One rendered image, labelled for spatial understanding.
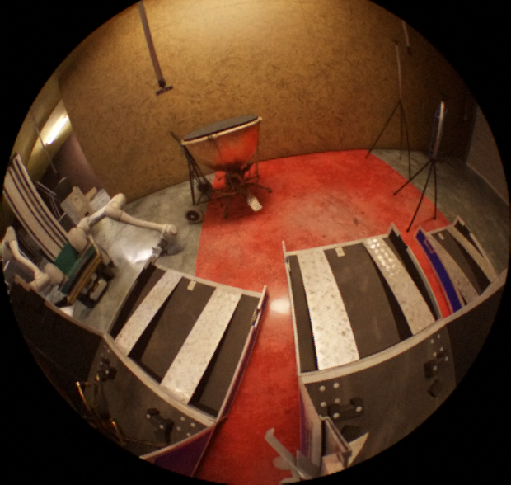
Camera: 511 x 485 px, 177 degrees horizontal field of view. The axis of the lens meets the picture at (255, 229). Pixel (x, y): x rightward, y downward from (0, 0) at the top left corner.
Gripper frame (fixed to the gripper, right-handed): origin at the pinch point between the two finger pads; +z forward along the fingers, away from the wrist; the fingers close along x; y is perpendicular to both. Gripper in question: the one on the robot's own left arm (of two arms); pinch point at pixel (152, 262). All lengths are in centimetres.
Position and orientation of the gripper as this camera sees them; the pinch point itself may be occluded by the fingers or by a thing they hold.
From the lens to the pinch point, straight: 155.8
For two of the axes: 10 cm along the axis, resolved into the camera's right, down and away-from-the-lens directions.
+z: -2.5, 8.2, -5.2
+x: 9.4, 0.8, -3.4
